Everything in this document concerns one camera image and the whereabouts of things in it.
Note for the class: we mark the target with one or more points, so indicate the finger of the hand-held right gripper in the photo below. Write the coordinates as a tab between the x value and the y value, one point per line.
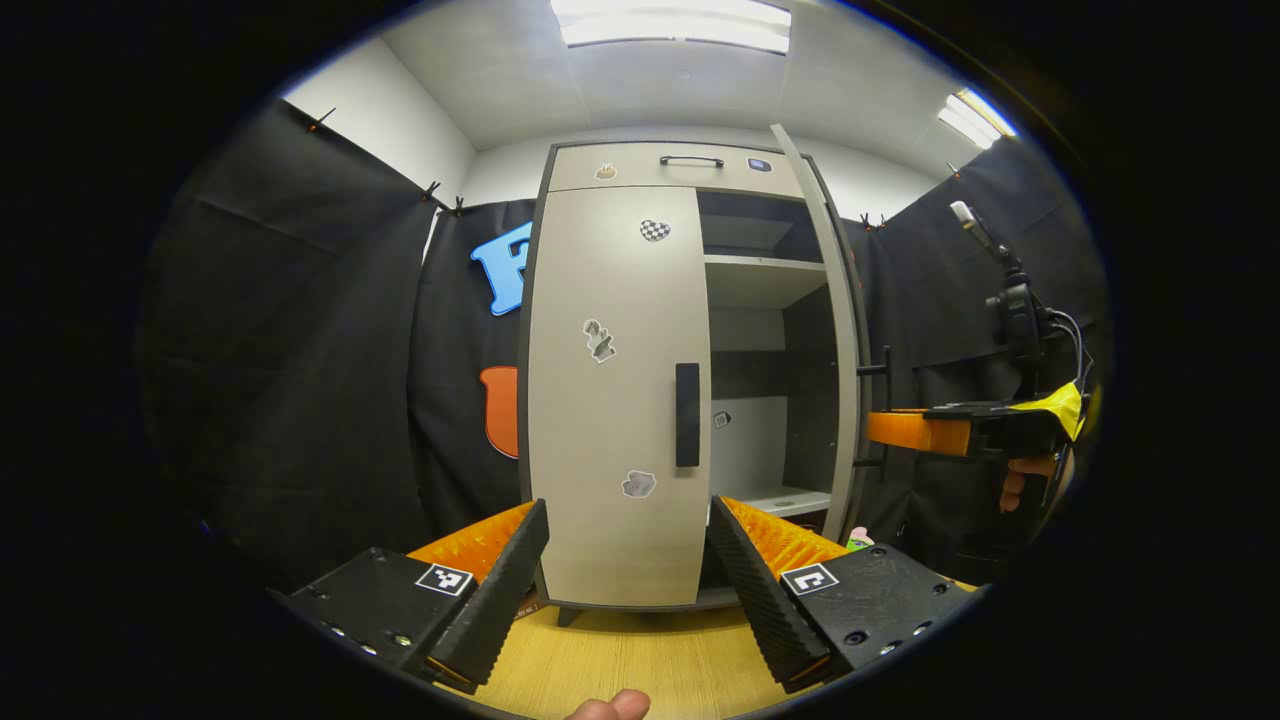
915	432

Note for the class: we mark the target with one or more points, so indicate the grey double-door shoe cabinet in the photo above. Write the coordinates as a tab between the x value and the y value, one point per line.
760	285

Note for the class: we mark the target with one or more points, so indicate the grey cabinet door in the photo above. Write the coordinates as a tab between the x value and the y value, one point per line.
610	420
843	330

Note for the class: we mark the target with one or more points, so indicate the small ceiling light panel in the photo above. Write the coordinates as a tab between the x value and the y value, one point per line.
975	118

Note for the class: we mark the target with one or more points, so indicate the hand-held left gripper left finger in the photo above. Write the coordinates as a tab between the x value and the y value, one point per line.
500	590

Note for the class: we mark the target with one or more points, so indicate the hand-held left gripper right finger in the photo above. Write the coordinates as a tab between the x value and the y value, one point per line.
758	590

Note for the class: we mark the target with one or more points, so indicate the small green pink toy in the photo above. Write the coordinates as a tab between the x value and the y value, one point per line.
858	542

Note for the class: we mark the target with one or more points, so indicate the large ceiling light panel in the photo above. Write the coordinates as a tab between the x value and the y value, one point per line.
670	25

